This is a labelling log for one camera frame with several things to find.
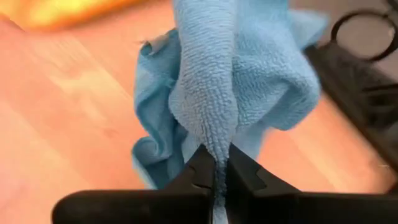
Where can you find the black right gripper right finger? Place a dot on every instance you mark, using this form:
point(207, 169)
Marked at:
point(264, 205)

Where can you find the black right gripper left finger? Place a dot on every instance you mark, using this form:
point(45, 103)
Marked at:
point(174, 205)

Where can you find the blue microfiber towel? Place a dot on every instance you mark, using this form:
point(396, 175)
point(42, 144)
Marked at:
point(217, 77)

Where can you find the orange microfiber towel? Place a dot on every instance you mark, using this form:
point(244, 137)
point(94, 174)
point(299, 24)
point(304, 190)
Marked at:
point(62, 12)

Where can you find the black aluminium table frame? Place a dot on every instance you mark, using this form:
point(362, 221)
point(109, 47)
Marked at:
point(357, 90)

